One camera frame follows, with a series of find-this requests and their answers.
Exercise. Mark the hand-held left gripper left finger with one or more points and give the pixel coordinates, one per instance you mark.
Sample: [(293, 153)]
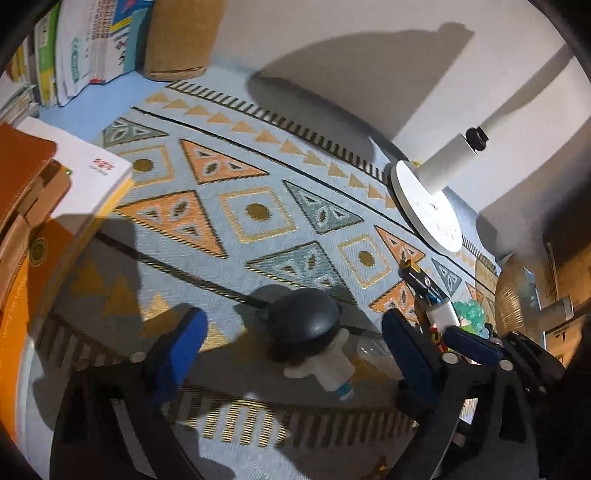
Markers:
[(184, 341)]

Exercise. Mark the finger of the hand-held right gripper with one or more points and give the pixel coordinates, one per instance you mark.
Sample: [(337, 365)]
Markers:
[(471, 344)]

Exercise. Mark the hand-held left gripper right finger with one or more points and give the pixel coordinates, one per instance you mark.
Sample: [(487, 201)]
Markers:
[(408, 362)]

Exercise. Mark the white charger cube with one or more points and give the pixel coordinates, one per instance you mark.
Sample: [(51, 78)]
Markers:
[(441, 316)]

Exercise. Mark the clear bag with green item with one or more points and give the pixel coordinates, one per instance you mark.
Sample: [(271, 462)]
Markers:
[(471, 314)]

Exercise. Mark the clear plastic wrapper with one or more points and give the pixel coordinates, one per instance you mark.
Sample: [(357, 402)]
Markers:
[(374, 355)]

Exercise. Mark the small gold grille fan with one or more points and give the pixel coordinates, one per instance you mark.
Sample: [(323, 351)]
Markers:
[(512, 295)]

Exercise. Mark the white plastic piece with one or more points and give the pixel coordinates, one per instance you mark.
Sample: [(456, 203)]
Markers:
[(328, 369)]

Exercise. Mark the black and blue marker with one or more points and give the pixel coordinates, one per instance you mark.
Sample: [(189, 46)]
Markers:
[(418, 279)]

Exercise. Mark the black dome object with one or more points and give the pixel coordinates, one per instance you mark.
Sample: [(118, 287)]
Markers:
[(300, 323)]

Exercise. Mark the dark wooden cabinet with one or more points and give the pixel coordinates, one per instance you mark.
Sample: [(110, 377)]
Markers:
[(570, 272)]

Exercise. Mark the white desk lamp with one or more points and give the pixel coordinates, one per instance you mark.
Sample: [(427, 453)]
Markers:
[(425, 207)]

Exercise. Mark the patterned blue table mat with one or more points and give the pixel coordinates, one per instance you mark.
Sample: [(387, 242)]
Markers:
[(258, 157)]

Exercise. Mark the brown leather notebook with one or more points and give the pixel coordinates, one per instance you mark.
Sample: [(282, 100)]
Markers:
[(23, 166)]

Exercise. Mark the woven brown pen holder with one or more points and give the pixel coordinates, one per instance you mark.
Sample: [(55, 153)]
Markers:
[(180, 41)]

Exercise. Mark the row of standing books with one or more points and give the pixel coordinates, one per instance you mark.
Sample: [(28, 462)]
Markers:
[(87, 46)]

